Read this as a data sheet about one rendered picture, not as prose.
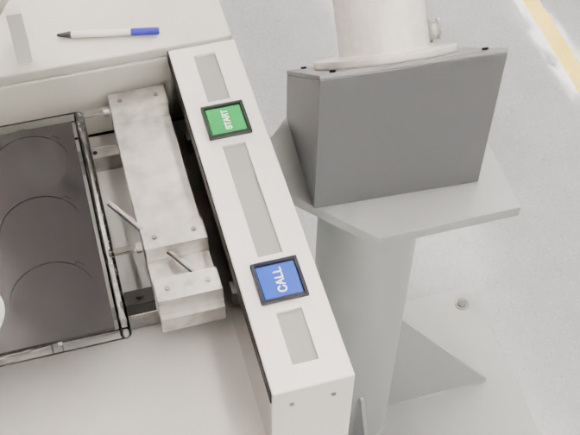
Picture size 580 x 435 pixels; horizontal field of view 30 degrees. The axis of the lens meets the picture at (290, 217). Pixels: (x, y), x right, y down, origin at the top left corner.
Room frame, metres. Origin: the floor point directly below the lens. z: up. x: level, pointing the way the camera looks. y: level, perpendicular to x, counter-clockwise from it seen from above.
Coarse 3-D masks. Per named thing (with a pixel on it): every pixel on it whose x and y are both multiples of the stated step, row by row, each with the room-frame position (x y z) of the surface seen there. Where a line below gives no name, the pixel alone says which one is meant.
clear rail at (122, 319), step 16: (80, 128) 0.99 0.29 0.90; (80, 144) 0.97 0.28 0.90; (96, 176) 0.91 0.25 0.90; (96, 192) 0.88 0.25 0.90; (96, 208) 0.86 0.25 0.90; (112, 256) 0.78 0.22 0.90; (112, 272) 0.76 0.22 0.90; (112, 288) 0.73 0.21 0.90; (128, 320) 0.69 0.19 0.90; (128, 336) 0.67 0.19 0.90
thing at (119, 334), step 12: (96, 336) 0.67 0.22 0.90; (108, 336) 0.67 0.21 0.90; (120, 336) 0.67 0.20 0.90; (36, 348) 0.65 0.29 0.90; (48, 348) 0.65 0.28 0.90; (60, 348) 0.65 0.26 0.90; (72, 348) 0.65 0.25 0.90; (84, 348) 0.65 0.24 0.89; (0, 360) 0.63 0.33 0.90; (12, 360) 0.63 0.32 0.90; (24, 360) 0.64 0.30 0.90
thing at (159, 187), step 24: (144, 120) 1.03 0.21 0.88; (168, 120) 1.03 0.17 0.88; (120, 144) 0.99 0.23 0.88; (144, 144) 0.99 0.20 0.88; (168, 144) 0.99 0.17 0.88; (144, 168) 0.94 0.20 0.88; (168, 168) 0.94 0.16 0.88; (144, 192) 0.90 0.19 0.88; (168, 192) 0.90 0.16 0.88; (144, 216) 0.86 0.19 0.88; (168, 216) 0.86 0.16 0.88; (192, 216) 0.86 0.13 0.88; (168, 264) 0.79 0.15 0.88; (192, 264) 0.79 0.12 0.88; (192, 312) 0.72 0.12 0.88; (216, 312) 0.72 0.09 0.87
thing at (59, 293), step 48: (0, 144) 0.96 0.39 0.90; (48, 144) 0.97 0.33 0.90; (0, 192) 0.88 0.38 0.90; (48, 192) 0.88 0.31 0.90; (0, 240) 0.80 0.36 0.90; (48, 240) 0.81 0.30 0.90; (96, 240) 0.81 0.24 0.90; (0, 288) 0.73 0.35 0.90; (48, 288) 0.73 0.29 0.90; (96, 288) 0.73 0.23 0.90; (0, 336) 0.67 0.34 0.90; (48, 336) 0.67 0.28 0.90
